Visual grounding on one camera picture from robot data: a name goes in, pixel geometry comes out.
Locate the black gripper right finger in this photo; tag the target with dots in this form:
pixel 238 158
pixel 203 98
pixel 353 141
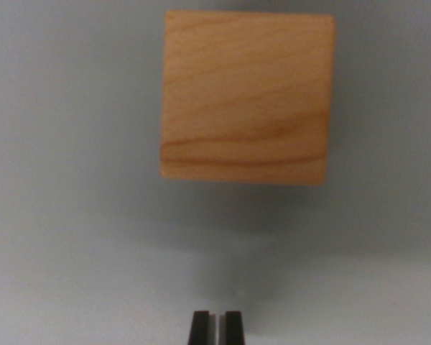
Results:
pixel 234 328

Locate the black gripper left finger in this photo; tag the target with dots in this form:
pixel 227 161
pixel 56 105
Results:
pixel 201 328

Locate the wooden cube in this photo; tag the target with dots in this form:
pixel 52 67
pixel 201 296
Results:
pixel 247 97

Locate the grey plastic bin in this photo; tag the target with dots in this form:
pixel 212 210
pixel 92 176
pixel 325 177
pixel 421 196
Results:
pixel 57 179

